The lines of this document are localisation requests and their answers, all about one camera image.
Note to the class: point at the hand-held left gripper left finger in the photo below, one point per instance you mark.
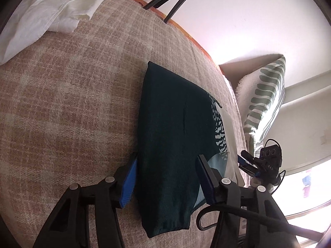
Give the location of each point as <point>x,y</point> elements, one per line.
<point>129,183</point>

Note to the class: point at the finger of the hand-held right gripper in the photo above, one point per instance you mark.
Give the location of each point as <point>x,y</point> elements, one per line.
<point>248,156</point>
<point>248,169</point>

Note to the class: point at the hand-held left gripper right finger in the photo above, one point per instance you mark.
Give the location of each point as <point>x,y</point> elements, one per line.
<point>206,183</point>

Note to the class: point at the dark green cloth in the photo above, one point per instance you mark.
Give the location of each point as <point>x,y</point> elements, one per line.
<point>165,134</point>

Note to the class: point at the person's right hand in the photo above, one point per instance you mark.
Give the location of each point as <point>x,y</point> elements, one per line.
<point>256,181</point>

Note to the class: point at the bright window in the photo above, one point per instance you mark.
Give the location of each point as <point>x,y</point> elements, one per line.
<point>310,191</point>

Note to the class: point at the green striped white cover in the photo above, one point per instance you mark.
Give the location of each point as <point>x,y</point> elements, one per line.
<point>263,90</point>

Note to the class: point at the beige checked blanket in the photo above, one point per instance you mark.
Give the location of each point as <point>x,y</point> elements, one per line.
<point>64,95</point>

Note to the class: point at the black tripod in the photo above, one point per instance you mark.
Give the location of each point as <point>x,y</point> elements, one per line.
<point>178,1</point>

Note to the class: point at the white folded cloth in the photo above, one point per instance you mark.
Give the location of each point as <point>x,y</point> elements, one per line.
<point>51,7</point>

